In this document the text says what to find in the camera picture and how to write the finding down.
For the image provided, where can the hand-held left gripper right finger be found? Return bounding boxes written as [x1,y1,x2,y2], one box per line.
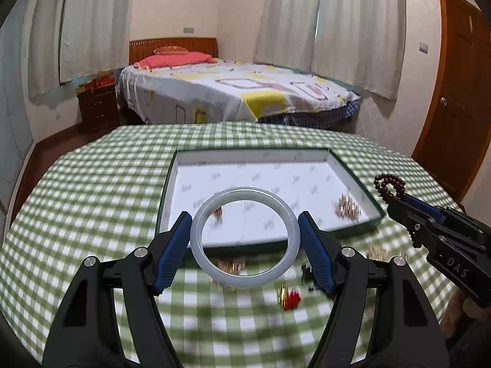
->
[297,211,450,368]

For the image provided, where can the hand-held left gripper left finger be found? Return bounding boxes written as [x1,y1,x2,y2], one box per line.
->
[41,211,193,368]

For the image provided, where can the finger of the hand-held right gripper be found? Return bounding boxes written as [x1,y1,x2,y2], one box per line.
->
[387,198,446,247]
[402,194,477,231]

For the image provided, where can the black hair clip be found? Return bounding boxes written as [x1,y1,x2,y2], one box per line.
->
[301,263,319,290]

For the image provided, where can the gold ornament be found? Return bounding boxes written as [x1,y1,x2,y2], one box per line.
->
[364,243,392,262]

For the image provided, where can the dark red bead bracelet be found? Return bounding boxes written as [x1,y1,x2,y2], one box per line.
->
[374,174,423,251]

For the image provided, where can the rose gold bead bracelet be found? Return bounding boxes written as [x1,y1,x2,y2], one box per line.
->
[334,195,362,221]

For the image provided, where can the gold chain bracelet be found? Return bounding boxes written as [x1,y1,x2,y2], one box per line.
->
[209,258,247,286]

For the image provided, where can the white jewelry box tray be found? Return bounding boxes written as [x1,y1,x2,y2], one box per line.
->
[155,148,386,248]

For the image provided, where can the white jade bangle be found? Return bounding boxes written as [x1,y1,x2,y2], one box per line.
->
[190,187,300,288]

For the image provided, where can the person's right hand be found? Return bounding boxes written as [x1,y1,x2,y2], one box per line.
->
[441,289,491,343]

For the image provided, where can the green checked tablecloth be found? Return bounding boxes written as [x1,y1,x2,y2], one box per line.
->
[0,121,466,368]

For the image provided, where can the wooden door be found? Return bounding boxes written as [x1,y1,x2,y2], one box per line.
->
[410,0,491,204]

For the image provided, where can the blue plaid bed skirt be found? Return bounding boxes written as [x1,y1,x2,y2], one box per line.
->
[257,100,363,131]

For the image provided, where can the dark wooden nightstand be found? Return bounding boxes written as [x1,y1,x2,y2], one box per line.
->
[77,84,119,133]

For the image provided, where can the patterned bed sheet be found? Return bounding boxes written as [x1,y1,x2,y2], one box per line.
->
[116,58,361,125]

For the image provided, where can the wide white curtain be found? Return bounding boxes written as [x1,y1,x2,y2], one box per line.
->
[61,0,139,83]
[311,0,407,100]

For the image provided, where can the red boxes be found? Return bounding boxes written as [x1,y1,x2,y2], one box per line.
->
[92,71,116,90]

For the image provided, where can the pink pillow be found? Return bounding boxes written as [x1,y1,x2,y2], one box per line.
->
[136,52,213,70]

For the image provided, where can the wooden headboard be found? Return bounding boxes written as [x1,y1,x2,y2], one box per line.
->
[128,37,219,65]

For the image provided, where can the frosted glass sliding door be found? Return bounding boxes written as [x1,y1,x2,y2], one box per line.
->
[0,0,36,209]

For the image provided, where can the narrow white curtain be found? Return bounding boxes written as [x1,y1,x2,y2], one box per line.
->
[29,0,72,98]
[253,0,323,71]

